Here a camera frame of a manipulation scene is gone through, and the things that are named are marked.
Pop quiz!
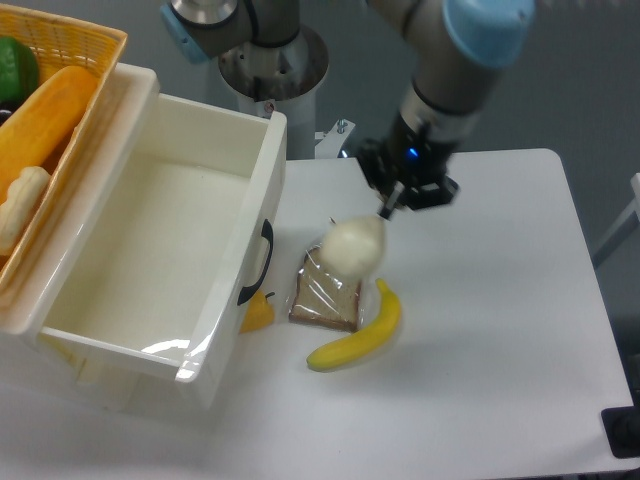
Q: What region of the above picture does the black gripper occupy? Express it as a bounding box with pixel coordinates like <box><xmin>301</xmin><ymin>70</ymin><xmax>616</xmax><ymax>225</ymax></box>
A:
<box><xmin>356</xmin><ymin>119</ymin><xmax>459</xmax><ymax>220</ymax></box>

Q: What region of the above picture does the pale white pear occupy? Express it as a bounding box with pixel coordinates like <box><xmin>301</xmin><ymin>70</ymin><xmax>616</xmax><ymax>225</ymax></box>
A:
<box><xmin>319</xmin><ymin>215</ymin><xmax>386</xmax><ymax>279</ymax></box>

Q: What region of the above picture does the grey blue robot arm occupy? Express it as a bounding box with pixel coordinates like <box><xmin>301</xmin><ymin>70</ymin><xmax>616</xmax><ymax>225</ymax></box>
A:
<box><xmin>160</xmin><ymin>1</ymin><xmax>536</xmax><ymax>219</ymax></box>

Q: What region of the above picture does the white upper drawer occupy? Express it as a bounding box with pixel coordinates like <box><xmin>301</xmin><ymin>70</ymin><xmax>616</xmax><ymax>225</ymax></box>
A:
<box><xmin>40</xmin><ymin>109</ymin><xmax>287</xmax><ymax>408</ymax></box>

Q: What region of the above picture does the white drawer cabinet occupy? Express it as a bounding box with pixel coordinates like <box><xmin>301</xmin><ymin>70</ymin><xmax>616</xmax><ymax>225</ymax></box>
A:
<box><xmin>1</xmin><ymin>64</ymin><xmax>223</xmax><ymax>410</ymax></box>

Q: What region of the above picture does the bagged brown bread slice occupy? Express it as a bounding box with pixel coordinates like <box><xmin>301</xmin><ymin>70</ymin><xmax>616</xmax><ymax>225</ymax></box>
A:
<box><xmin>288</xmin><ymin>235</ymin><xmax>368</xmax><ymax>333</ymax></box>

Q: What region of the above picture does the yellow banana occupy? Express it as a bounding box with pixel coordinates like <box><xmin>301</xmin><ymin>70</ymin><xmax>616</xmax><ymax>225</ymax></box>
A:
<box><xmin>306</xmin><ymin>278</ymin><xmax>402</xmax><ymax>372</ymax></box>

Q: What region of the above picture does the small yellow bell pepper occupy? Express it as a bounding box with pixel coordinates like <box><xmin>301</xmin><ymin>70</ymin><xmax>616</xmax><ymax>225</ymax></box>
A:
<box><xmin>239</xmin><ymin>290</ymin><xmax>275</xmax><ymax>334</ymax></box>

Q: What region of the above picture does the black device at table edge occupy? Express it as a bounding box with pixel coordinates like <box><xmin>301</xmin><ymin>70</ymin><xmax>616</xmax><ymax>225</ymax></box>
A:
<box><xmin>601</xmin><ymin>406</ymin><xmax>639</xmax><ymax>459</ymax></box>

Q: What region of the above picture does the orange baguette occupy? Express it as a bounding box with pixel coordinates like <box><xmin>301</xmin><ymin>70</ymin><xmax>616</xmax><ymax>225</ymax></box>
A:
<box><xmin>1</xmin><ymin>66</ymin><xmax>98</xmax><ymax>200</ymax></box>

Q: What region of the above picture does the yellow woven plastic basket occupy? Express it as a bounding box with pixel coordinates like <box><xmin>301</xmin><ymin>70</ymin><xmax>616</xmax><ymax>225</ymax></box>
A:
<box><xmin>1</xmin><ymin>4</ymin><xmax>127</xmax><ymax>304</ymax></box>

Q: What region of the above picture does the green bell pepper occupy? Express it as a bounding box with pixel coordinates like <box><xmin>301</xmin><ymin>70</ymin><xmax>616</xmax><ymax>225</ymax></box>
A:
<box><xmin>1</xmin><ymin>36</ymin><xmax>40</xmax><ymax>104</ymax></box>

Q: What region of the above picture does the dark purple fruit in basket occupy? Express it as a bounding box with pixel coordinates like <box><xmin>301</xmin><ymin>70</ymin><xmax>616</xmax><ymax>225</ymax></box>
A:
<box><xmin>0</xmin><ymin>108</ymin><xmax>13</xmax><ymax>125</ymax></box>

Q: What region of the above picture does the white table clamp bracket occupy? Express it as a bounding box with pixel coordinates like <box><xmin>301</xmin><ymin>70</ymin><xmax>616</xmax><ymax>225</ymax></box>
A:
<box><xmin>314</xmin><ymin>118</ymin><xmax>356</xmax><ymax>159</ymax></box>

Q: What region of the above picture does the black drawer handle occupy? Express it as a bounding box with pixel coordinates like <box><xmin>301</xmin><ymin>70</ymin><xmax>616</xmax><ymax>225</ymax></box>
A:
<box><xmin>237</xmin><ymin>219</ymin><xmax>274</xmax><ymax>306</ymax></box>

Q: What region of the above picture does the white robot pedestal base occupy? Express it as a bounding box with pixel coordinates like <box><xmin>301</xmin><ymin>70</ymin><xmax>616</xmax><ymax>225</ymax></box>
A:
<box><xmin>218</xmin><ymin>25</ymin><xmax>329</xmax><ymax>160</ymax></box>

